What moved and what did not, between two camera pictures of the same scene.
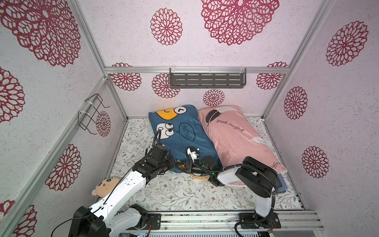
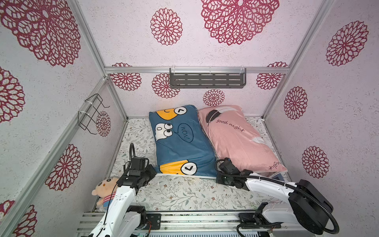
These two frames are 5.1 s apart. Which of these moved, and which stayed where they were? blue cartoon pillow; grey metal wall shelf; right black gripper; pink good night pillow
Moved: right black gripper
Stayed: blue cartoon pillow; grey metal wall shelf; pink good night pillow
